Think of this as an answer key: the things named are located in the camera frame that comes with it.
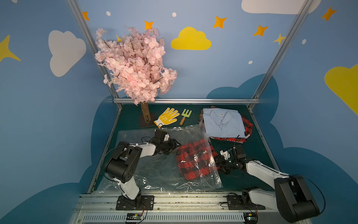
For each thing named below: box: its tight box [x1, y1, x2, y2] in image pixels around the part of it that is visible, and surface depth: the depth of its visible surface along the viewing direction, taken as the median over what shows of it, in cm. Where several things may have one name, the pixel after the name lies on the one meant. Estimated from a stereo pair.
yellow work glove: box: [153, 107, 180, 128], surface depth 117 cm
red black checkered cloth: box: [209, 114, 254, 144], surface depth 99 cm
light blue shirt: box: [202, 107, 246, 139], surface depth 98 cm
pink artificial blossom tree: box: [94, 26, 178, 123], surface depth 69 cm
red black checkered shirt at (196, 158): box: [176, 138, 220, 181], surface depth 84 cm
